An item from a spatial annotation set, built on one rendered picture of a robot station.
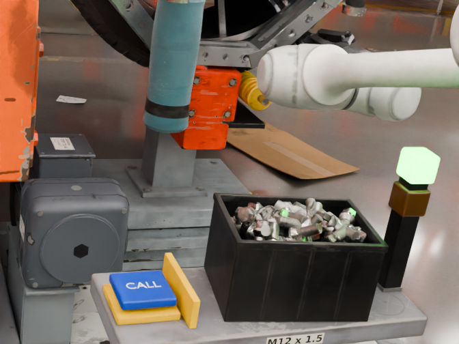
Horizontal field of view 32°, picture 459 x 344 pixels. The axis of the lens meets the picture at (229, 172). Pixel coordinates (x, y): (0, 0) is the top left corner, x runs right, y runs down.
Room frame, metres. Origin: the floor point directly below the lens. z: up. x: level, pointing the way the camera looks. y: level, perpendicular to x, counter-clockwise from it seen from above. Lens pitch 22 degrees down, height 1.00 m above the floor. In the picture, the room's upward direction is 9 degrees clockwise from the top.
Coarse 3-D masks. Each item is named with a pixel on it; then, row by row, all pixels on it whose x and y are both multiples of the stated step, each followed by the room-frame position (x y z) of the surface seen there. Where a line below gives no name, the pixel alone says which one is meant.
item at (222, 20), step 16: (224, 0) 1.69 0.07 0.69; (240, 0) 1.87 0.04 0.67; (256, 0) 1.83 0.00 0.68; (272, 0) 1.74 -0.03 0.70; (288, 0) 1.74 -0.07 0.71; (208, 16) 1.83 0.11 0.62; (224, 16) 1.69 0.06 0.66; (240, 16) 1.79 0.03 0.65; (256, 16) 1.75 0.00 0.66; (272, 16) 1.72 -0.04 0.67; (208, 32) 1.71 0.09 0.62; (224, 32) 1.69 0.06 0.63; (240, 32) 1.70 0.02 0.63; (256, 32) 1.70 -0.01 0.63
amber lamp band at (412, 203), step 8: (400, 184) 1.01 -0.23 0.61; (392, 192) 1.01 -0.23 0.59; (400, 192) 1.00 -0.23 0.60; (408, 192) 0.99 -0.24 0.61; (416, 192) 0.99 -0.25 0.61; (424, 192) 1.00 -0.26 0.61; (392, 200) 1.01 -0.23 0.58; (400, 200) 0.99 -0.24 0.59; (408, 200) 0.99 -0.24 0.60; (416, 200) 0.99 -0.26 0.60; (424, 200) 1.00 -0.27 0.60; (392, 208) 1.01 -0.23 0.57; (400, 208) 0.99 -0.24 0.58; (408, 208) 0.99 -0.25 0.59; (416, 208) 0.99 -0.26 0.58; (424, 208) 1.00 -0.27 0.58; (408, 216) 0.99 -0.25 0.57; (416, 216) 1.00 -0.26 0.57
